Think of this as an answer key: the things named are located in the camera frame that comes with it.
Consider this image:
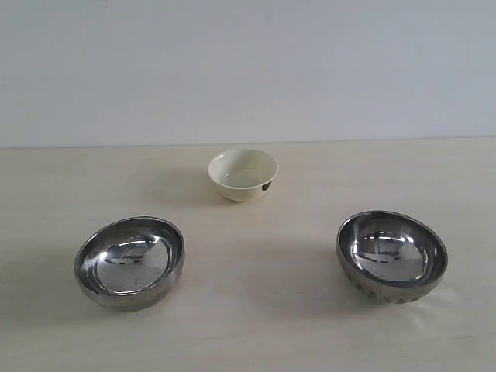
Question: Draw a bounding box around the small cream ceramic bowl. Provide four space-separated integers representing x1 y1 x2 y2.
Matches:
207 148 279 202

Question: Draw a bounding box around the smooth stainless steel bowl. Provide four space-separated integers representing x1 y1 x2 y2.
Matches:
74 216 185 312

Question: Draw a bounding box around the dimpled stainless steel bowl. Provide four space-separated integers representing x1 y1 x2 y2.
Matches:
336 210 448 304

